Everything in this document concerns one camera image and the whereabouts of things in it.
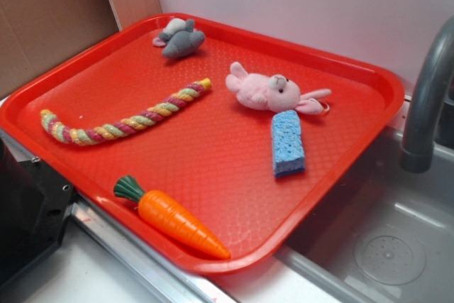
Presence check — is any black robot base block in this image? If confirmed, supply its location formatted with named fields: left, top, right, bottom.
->
left=1, top=142, right=74, bottom=289

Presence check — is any orange plastic toy carrot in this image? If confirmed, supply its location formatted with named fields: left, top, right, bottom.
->
left=113, top=175, right=231, bottom=260

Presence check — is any red plastic tray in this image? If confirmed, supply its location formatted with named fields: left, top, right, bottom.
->
left=1, top=14, right=404, bottom=275

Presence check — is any pink plush bunny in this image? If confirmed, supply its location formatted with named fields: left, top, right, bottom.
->
left=226, top=62, right=331, bottom=115

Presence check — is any blue sponge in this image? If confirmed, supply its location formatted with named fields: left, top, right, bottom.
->
left=271, top=110, right=306, bottom=178

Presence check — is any grey plush mouse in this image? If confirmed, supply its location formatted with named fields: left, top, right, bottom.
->
left=153, top=18, right=206, bottom=59

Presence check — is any grey plastic sink basin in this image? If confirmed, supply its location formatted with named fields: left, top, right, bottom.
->
left=276, top=128, right=453, bottom=302

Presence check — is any brown cardboard panel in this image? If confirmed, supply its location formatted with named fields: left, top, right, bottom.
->
left=1, top=0, right=161, bottom=97

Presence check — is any grey toy faucet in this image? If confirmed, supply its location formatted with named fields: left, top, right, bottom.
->
left=399, top=18, right=453, bottom=173

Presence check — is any multicolour twisted rope toy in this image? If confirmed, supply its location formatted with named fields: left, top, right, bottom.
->
left=40, top=78, right=212, bottom=146

